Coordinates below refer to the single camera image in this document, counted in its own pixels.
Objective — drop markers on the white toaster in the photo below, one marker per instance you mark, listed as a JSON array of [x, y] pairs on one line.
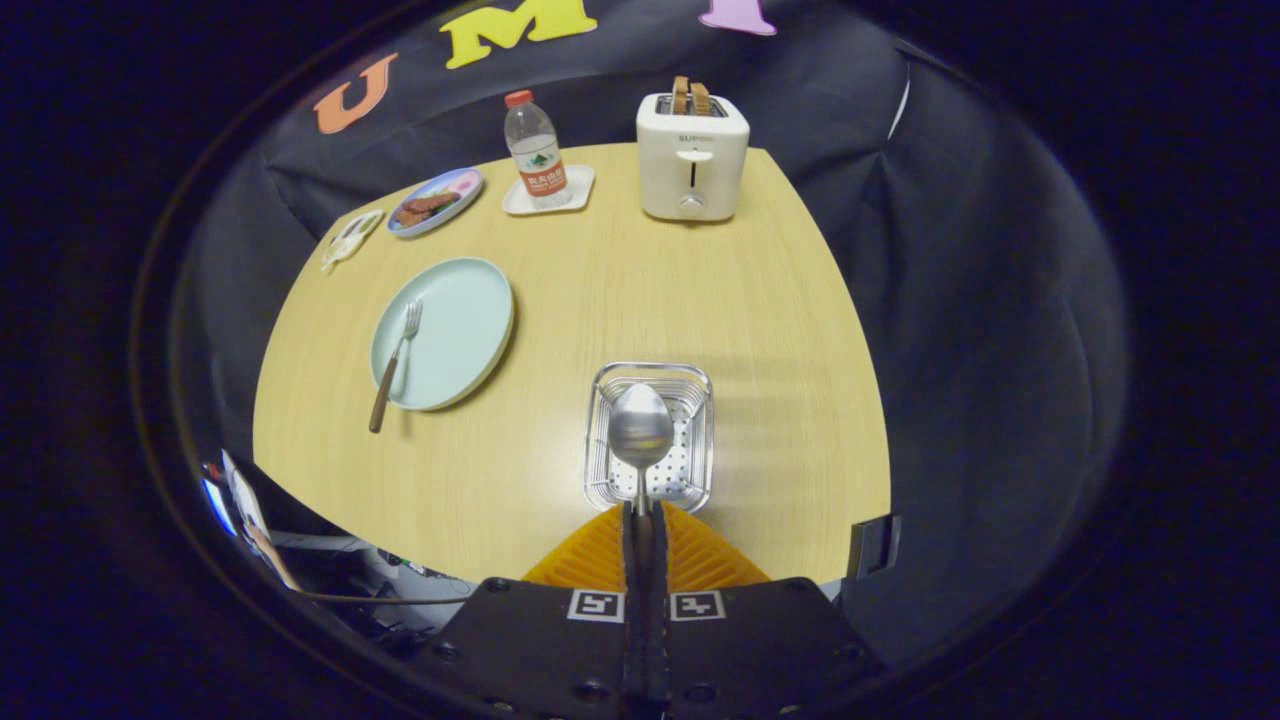
[[692, 170]]

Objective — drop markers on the light green plate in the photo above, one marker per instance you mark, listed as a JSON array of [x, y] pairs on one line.
[[455, 330]]

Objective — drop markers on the clear water bottle red cap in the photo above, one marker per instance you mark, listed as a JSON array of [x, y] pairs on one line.
[[535, 150]]

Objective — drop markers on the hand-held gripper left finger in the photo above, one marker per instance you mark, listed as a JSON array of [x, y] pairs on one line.
[[632, 600]]

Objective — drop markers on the metal spoon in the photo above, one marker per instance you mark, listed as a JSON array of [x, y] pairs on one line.
[[641, 430]]

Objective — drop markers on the black table bracket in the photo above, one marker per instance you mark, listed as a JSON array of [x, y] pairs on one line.
[[875, 545]]

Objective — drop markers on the small white divided dish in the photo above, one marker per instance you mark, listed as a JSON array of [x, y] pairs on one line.
[[352, 240]]

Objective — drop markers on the white square coaster tray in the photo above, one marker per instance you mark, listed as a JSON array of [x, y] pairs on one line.
[[580, 185]]

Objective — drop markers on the blue and pink plate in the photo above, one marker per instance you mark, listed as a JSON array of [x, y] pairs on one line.
[[455, 185]]

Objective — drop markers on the brown meat pieces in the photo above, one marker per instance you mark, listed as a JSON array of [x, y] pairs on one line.
[[425, 206]]

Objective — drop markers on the black backdrop cloth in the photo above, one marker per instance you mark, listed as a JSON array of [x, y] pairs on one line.
[[950, 300]]

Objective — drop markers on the brown bread slice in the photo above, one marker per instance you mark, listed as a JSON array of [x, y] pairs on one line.
[[680, 95], [701, 98]]

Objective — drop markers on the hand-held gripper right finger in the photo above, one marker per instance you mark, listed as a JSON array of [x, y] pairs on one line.
[[658, 600]]

